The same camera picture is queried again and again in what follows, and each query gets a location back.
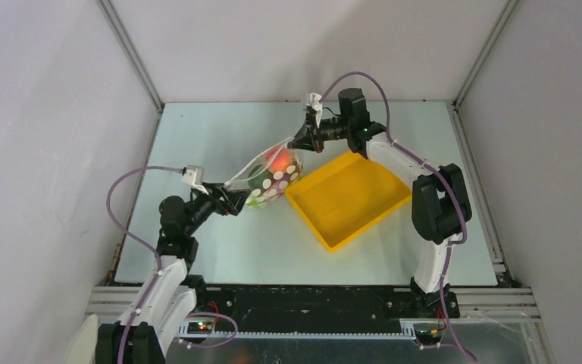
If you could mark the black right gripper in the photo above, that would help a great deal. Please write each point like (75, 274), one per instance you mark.
(314, 130)

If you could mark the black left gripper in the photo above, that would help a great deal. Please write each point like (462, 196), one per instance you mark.
(232, 202)

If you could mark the pink orange peach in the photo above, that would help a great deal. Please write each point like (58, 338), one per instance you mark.
(280, 159)

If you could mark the clear zip top bag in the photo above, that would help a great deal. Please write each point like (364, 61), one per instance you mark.
(265, 187)

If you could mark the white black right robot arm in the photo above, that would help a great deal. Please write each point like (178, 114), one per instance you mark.
(440, 206)

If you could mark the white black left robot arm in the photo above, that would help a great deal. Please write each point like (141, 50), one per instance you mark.
(145, 330)

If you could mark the yellow plastic tray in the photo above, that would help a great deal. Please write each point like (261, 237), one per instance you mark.
(346, 197)

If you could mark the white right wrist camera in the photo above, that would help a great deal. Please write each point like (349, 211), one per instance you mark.
(313, 101)

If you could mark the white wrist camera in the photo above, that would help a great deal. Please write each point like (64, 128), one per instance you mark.
(192, 175)
(313, 101)

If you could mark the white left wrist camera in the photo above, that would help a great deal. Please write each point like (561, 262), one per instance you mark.
(192, 175)

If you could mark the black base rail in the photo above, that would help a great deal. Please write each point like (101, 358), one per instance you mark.
(320, 309)

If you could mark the aluminium frame rails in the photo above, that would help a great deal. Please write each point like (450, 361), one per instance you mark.
(113, 300)

